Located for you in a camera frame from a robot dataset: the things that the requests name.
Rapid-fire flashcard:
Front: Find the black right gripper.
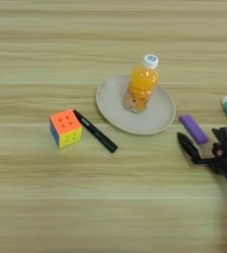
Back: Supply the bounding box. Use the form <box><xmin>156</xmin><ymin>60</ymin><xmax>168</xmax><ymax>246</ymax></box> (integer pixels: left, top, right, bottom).
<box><xmin>176</xmin><ymin>126</ymin><xmax>227</xmax><ymax>186</ymax></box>

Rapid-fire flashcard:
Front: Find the purple rectangular eraser block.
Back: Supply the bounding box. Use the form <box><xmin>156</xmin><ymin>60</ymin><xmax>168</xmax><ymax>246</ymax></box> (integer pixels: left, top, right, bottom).
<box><xmin>178</xmin><ymin>114</ymin><xmax>210</xmax><ymax>146</ymax></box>

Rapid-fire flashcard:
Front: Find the orange juice bottle white cap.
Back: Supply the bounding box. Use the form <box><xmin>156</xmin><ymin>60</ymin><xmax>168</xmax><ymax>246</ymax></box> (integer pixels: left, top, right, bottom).
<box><xmin>121</xmin><ymin>53</ymin><xmax>161</xmax><ymax>115</ymax></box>

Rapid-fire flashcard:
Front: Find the black marker pen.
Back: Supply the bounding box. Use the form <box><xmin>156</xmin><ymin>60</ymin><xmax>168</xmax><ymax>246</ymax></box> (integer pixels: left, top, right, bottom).
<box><xmin>72</xmin><ymin>109</ymin><xmax>119</xmax><ymax>154</ymax></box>

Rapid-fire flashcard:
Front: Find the round beige plate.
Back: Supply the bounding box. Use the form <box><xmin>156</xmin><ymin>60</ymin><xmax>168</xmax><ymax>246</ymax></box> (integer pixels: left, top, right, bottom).
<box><xmin>95</xmin><ymin>73</ymin><xmax>178</xmax><ymax>136</ymax></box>

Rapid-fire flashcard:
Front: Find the colourful puzzle cube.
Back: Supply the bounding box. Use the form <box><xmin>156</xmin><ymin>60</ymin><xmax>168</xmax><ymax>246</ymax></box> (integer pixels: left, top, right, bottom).
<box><xmin>48</xmin><ymin>109</ymin><xmax>84</xmax><ymax>150</ymax></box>

